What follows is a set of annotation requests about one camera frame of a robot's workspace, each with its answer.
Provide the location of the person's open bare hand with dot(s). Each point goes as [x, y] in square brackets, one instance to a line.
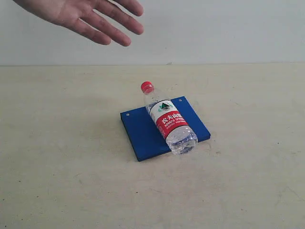
[86, 17]

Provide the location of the blue binder folder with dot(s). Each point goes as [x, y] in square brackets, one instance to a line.
[146, 139]

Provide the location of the clear water bottle red label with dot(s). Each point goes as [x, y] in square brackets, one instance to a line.
[178, 135]

